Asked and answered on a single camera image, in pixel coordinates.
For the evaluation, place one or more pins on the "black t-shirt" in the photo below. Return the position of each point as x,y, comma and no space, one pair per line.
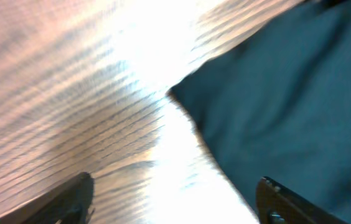
279,105

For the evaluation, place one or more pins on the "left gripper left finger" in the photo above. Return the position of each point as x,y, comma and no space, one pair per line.
68,203

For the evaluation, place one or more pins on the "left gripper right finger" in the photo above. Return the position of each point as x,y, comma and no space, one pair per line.
276,204

